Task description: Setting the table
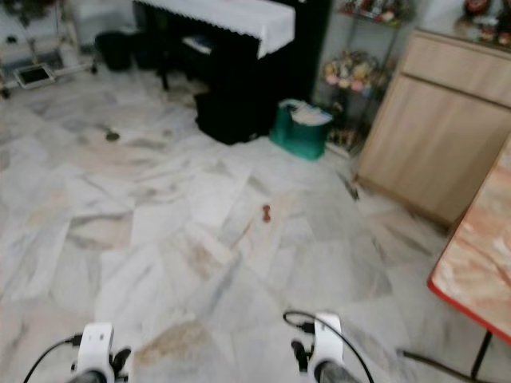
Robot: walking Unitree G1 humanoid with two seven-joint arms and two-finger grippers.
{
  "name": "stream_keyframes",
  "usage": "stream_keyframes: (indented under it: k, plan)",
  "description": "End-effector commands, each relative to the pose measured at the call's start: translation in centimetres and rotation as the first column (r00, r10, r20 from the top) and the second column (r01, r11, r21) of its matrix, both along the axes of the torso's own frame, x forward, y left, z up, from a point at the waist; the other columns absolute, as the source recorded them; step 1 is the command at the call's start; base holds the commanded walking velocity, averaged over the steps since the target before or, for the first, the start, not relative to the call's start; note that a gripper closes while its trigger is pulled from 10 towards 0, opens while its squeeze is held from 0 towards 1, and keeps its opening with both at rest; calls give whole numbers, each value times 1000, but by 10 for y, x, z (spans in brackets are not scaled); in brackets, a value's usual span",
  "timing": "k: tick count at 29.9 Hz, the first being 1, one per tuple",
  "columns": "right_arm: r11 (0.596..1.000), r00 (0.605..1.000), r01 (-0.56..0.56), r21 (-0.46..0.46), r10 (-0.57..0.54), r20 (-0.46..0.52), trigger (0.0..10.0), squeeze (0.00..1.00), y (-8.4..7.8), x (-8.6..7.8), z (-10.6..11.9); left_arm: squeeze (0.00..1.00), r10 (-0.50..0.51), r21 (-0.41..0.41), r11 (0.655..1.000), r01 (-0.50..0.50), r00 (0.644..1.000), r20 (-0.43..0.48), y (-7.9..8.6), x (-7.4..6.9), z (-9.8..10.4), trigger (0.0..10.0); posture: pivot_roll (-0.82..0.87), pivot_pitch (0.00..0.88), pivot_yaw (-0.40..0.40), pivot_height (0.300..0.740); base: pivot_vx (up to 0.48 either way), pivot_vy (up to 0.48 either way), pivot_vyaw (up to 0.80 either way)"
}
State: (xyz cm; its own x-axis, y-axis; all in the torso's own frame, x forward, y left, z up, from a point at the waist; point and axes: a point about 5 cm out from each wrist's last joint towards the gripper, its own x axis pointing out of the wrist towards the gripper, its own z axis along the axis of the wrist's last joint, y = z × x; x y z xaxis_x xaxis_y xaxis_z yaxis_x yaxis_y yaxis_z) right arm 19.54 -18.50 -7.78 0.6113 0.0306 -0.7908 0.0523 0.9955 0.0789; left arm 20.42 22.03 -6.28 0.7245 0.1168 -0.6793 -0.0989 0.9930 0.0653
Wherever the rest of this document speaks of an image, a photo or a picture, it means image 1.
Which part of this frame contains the green bag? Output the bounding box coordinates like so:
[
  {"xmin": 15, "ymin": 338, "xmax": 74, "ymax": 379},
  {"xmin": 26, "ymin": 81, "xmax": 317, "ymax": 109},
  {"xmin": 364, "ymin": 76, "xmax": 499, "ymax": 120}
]
[{"xmin": 269, "ymin": 99, "xmax": 334, "ymax": 161}]

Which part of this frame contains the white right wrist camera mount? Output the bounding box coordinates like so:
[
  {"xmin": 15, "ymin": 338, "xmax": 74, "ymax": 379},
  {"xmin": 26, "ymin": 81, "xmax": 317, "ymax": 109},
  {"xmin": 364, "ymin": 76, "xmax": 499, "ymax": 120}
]
[{"xmin": 311, "ymin": 313, "xmax": 343, "ymax": 376}]

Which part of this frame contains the white lace piano cloth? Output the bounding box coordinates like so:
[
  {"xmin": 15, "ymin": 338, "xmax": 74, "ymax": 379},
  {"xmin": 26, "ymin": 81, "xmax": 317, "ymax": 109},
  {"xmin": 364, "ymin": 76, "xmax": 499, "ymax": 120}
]
[{"xmin": 134, "ymin": 0, "xmax": 296, "ymax": 59}]

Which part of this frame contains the dark floor cable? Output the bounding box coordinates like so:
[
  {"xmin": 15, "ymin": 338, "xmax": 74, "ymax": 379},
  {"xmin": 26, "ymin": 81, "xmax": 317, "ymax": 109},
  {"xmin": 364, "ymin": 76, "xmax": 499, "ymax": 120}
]
[{"xmin": 402, "ymin": 349, "xmax": 480, "ymax": 376}]

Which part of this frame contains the black piano bench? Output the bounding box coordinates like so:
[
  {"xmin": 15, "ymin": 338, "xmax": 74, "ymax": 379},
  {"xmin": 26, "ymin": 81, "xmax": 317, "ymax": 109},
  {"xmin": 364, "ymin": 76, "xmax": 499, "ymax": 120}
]
[{"xmin": 193, "ymin": 84, "xmax": 276, "ymax": 146}]

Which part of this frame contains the black bin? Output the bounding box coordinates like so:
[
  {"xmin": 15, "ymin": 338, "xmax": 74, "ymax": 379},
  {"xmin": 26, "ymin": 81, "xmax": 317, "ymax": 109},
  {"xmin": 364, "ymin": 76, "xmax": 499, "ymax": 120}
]
[{"xmin": 94, "ymin": 30, "xmax": 133, "ymax": 73}]

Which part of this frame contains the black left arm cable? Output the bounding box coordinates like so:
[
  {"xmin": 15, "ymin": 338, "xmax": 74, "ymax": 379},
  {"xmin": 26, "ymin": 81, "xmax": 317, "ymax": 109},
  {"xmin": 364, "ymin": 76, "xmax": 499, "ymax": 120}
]
[{"xmin": 22, "ymin": 335, "xmax": 87, "ymax": 383}]

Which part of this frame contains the colourful flower bunch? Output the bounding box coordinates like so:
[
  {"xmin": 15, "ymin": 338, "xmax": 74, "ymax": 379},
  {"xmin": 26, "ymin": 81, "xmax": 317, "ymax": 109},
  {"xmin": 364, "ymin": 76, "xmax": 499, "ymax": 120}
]
[{"xmin": 322, "ymin": 49, "xmax": 388, "ymax": 95}]

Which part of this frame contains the white framed tablet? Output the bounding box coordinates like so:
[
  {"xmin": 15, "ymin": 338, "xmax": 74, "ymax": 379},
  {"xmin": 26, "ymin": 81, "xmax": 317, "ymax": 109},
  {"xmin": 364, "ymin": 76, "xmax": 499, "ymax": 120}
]
[{"xmin": 14, "ymin": 64, "xmax": 57, "ymax": 89}]

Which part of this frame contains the red-edged marble table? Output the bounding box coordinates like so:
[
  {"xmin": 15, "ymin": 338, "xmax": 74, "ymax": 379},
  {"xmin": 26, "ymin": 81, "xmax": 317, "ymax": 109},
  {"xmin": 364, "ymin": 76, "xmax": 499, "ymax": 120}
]
[{"xmin": 427, "ymin": 136, "xmax": 511, "ymax": 380}]

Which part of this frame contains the metal wire shelf rack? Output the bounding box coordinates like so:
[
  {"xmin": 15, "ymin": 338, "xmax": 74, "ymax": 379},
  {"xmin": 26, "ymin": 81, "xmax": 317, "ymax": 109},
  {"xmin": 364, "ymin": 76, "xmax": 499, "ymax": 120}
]
[{"xmin": 319, "ymin": 0, "xmax": 416, "ymax": 156}]

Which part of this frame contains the black upright piano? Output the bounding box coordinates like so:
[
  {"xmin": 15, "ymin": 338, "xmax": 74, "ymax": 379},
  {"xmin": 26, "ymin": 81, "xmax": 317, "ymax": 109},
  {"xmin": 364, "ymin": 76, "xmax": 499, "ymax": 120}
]
[{"xmin": 134, "ymin": 0, "xmax": 335, "ymax": 119}]

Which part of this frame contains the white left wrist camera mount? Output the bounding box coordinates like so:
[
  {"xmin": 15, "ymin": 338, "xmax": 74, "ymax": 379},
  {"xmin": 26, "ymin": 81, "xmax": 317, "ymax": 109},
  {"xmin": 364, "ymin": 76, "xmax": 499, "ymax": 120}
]
[{"xmin": 83, "ymin": 322, "xmax": 115, "ymax": 377}]

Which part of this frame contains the white shelf cart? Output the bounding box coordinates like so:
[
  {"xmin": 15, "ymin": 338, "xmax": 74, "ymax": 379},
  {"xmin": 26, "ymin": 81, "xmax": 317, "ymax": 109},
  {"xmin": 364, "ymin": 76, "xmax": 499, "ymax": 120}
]
[{"xmin": 0, "ymin": 0, "xmax": 97, "ymax": 93}]

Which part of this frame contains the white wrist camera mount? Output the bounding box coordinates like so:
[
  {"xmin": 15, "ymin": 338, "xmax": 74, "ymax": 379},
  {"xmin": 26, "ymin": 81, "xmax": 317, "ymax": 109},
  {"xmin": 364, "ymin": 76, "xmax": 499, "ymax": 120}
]
[
  {"xmin": 311, "ymin": 313, "xmax": 343, "ymax": 376},
  {"xmin": 83, "ymin": 322, "xmax": 115, "ymax": 377}
]

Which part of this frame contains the light wooden cabinet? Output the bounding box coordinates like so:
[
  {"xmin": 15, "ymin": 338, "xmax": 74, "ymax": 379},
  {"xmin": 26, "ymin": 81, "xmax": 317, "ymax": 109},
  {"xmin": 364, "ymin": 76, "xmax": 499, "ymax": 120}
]
[{"xmin": 355, "ymin": 29, "xmax": 511, "ymax": 228}]

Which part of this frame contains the red ornament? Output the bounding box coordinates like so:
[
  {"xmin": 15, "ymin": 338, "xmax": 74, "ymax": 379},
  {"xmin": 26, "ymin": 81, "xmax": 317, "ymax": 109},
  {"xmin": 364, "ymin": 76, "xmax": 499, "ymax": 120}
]
[{"xmin": 463, "ymin": 0, "xmax": 511, "ymax": 47}]

